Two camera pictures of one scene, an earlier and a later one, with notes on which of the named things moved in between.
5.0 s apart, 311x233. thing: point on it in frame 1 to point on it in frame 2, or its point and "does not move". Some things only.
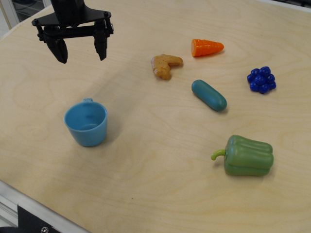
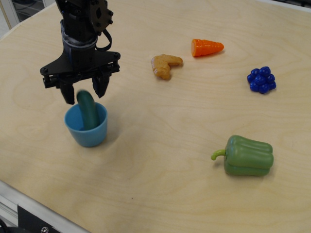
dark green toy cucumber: [209, 95] to [89, 109]
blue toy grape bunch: [261, 80] does not move
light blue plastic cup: [87, 122] does not move
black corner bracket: [28, 223] does not move
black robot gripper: [72, 18] to [80, 60]
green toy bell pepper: [245, 157] does not move
